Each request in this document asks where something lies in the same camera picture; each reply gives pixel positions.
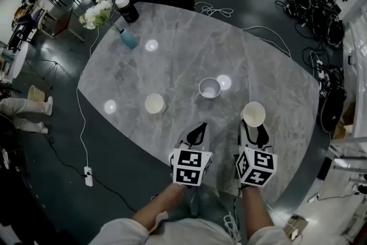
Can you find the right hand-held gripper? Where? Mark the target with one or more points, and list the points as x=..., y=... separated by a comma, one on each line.
x=256, y=167

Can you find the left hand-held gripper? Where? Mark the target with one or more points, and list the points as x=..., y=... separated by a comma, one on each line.
x=186, y=166

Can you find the white paper cup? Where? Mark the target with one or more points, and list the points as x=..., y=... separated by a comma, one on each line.
x=155, y=103
x=253, y=114

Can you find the person's left forearm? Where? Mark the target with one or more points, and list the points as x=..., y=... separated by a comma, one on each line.
x=160, y=203

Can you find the person's right forearm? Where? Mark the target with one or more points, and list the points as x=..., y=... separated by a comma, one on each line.
x=255, y=209

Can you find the person's legs in jeans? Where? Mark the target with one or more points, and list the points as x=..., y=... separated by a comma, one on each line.
x=203, y=203

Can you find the black rectangular pad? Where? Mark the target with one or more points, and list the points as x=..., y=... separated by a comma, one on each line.
x=324, y=168

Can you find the white plaster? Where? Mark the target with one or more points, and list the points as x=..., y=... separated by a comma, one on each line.
x=161, y=216

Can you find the black equipment bag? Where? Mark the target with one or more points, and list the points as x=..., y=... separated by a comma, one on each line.
x=335, y=31
x=322, y=13
x=332, y=100
x=298, y=0

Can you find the person's white shirt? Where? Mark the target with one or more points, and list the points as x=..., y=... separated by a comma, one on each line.
x=189, y=233

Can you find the white power strip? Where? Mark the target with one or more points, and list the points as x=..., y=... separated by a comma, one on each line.
x=88, y=176
x=319, y=67

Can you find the small cardboard box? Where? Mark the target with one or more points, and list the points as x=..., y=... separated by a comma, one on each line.
x=295, y=225

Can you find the light blue vase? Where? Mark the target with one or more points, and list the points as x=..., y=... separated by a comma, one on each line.
x=128, y=38

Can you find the black canister white lid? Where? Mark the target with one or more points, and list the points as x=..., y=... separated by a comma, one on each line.
x=127, y=10

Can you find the white flower bouquet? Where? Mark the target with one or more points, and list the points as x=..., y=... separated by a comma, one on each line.
x=97, y=13

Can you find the cream waste bin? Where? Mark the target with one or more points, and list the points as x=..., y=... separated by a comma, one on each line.
x=35, y=93

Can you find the wooden seat chair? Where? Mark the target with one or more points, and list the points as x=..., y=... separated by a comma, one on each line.
x=61, y=24

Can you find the round white side table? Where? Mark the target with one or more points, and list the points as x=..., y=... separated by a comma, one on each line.
x=20, y=60

